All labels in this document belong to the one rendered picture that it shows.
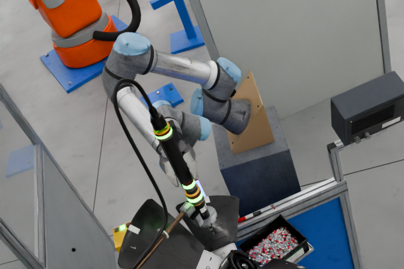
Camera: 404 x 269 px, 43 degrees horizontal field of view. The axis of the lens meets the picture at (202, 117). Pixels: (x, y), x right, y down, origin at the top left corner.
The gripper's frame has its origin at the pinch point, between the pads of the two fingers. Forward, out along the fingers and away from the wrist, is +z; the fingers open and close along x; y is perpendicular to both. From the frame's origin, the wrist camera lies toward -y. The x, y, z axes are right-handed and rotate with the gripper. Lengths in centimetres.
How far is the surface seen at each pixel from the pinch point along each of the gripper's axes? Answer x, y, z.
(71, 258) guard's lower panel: 70, 88, -72
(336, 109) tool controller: -57, 35, -38
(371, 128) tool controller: -68, 49, -35
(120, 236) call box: 34, 51, -38
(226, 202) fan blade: -7.3, 41.7, -23.6
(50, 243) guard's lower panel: 70, 67, -66
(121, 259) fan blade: 25.6, 18.0, 1.4
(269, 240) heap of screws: -17, 74, -26
